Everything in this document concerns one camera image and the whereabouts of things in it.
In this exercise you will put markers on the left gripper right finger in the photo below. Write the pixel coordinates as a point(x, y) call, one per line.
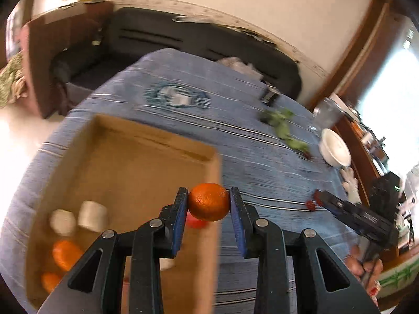
point(323, 284)

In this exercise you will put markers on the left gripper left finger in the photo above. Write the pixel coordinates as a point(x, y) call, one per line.
point(95, 283)

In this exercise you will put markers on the red cherry tomato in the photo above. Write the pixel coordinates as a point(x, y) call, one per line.
point(194, 223)

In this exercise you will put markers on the small orange mandarin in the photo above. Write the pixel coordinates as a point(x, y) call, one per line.
point(209, 202)

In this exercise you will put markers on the large orange mandarin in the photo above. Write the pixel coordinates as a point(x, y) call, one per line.
point(66, 254)

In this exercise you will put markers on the small orange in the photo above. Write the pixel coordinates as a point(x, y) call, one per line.
point(50, 280)

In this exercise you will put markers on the dark red jujube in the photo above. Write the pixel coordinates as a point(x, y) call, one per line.
point(311, 205)

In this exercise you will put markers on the person right hand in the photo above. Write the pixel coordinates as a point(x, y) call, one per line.
point(358, 269)

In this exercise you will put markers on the white work glove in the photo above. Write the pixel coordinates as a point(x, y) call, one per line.
point(350, 184)

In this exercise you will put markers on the brown wooden cabinet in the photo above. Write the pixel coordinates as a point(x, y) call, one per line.
point(400, 263)

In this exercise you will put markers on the brown cardboard box tray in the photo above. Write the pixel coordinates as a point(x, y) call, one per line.
point(133, 170)

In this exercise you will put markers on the white paper bowl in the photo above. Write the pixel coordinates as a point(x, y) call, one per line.
point(333, 149)

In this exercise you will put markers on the blue plaid tablecloth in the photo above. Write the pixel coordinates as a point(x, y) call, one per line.
point(204, 100)

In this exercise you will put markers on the clear glass jar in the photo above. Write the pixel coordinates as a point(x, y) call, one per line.
point(325, 115)

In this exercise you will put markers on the green leafy vegetable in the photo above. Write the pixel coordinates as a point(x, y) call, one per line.
point(279, 121)

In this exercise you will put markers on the black small device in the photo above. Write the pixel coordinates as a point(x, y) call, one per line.
point(269, 96)

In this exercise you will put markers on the green patterned cloth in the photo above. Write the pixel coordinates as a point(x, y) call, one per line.
point(12, 81)

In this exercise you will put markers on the black leather sofa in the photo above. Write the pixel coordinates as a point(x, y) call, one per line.
point(132, 33)

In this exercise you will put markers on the brown armchair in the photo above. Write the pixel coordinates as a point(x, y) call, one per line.
point(48, 35)

